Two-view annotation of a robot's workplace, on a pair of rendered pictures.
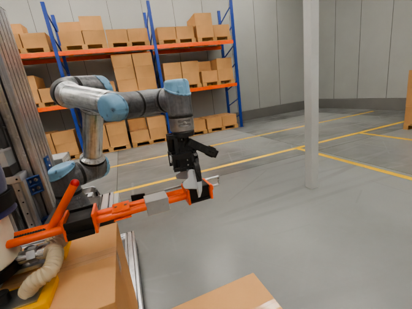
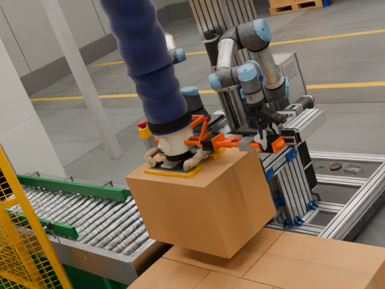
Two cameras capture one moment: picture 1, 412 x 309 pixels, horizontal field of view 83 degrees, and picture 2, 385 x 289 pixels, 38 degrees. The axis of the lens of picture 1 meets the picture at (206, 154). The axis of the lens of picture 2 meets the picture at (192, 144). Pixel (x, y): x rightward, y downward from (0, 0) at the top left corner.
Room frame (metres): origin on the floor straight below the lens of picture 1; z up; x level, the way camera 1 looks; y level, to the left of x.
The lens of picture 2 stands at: (-0.36, -1.88, 2.15)
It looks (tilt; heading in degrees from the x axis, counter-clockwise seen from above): 21 degrees down; 69
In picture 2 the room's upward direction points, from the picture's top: 21 degrees counter-clockwise
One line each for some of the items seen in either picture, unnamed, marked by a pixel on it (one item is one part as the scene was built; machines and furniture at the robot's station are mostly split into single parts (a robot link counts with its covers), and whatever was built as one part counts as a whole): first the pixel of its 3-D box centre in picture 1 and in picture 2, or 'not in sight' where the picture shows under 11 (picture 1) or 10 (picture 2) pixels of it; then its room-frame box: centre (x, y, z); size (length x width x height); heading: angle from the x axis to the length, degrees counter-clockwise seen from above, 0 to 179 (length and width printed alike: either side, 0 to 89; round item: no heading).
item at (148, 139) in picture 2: not in sight; (168, 188); (0.70, 1.67, 0.50); 0.07 x 0.07 x 1.00; 19
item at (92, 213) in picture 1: (81, 221); (212, 141); (0.60, 0.38, 1.20); 0.10 x 0.08 x 0.06; 19
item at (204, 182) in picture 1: (197, 190); (271, 144); (0.71, 0.05, 1.20); 0.08 x 0.07 x 0.05; 109
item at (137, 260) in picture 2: not in sight; (172, 229); (0.42, 0.96, 0.58); 0.70 x 0.03 x 0.06; 19
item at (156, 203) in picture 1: (156, 202); (247, 144); (0.67, 0.18, 1.19); 0.07 x 0.07 x 0.04; 19
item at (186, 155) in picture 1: (183, 150); (258, 113); (0.71, 0.07, 1.34); 0.09 x 0.08 x 0.12; 109
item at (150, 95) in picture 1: (151, 101); (247, 72); (0.76, 0.15, 1.50); 0.11 x 0.11 x 0.08; 51
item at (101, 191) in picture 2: not in sight; (67, 183); (0.16, 2.49, 0.60); 1.60 x 0.11 x 0.09; 109
